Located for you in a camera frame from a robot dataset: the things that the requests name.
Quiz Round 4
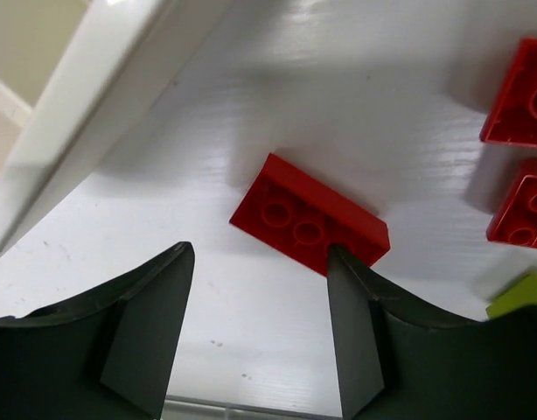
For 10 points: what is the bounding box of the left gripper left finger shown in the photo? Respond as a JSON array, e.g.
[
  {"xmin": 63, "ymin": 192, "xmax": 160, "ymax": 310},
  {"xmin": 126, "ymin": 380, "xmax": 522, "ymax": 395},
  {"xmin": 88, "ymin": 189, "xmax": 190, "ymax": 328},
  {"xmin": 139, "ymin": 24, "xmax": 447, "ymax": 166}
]
[{"xmin": 0, "ymin": 241, "xmax": 195, "ymax": 419}]

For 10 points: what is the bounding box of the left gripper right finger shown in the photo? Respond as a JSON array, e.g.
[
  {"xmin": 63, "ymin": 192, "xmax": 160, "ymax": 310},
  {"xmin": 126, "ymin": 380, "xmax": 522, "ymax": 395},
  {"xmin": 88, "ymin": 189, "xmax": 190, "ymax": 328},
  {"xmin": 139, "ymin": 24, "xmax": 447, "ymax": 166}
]
[{"xmin": 327, "ymin": 245, "xmax": 537, "ymax": 419}]

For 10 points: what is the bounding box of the red long lego brick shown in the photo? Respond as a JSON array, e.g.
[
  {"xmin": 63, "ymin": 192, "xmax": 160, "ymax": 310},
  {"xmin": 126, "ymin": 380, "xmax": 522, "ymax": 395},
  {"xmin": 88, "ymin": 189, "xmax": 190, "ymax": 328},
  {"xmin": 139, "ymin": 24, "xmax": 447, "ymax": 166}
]
[{"xmin": 229, "ymin": 153, "xmax": 390, "ymax": 276}]

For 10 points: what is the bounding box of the green long lego brick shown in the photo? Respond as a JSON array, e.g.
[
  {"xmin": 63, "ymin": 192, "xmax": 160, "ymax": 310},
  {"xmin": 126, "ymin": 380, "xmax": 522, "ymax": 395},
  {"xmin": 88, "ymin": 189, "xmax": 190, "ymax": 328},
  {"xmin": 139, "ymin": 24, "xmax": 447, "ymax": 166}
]
[{"xmin": 486, "ymin": 271, "xmax": 537, "ymax": 319}]

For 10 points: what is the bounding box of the red sloped lego middle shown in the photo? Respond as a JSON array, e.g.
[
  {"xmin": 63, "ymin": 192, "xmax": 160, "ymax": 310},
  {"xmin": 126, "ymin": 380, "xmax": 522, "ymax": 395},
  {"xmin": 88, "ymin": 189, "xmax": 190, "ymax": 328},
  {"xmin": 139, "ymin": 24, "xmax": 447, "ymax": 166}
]
[{"xmin": 486, "ymin": 157, "xmax": 537, "ymax": 249}]

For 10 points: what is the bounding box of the red sloped lego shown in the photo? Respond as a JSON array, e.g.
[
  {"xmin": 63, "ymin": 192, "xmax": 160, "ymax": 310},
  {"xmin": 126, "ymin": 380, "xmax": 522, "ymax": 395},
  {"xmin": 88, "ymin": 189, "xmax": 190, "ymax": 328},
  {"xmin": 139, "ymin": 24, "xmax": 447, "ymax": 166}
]
[
  {"xmin": 486, "ymin": 157, "xmax": 537, "ymax": 249},
  {"xmin": 480, "ymin": 38, "xmax": 537, "ymax": 149}
]

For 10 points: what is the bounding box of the red sloped lego upper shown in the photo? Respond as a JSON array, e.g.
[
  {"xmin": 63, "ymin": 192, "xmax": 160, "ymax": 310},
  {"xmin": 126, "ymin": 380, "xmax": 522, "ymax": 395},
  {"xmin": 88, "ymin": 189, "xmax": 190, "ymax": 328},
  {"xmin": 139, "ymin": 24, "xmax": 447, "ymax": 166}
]
[{"xmin": 480, "ymin": 38, "xmax": 537, "ymax": 149}]

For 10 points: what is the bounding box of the left white divided container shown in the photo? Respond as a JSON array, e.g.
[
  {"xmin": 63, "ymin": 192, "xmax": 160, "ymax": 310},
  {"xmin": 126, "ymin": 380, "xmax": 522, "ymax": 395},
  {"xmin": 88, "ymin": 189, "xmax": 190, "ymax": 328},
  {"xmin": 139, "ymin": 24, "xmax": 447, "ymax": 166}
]
[{"xmin": 0, "ymin": 1, "xmax": 230, "ymax": 257}]

